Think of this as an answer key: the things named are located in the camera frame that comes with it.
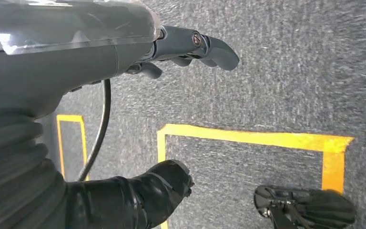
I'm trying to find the yellow floor tape square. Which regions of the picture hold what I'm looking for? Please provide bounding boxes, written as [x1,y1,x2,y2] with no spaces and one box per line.
[156,123,356,229]
[56,114,90,183]

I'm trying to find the black tape-wrapped wrist fitting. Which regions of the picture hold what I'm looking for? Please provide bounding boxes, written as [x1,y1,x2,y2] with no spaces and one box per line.
[65,159,195,229]

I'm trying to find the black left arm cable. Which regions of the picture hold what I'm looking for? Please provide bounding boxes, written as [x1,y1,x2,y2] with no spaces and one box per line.
[77,79,112,183]

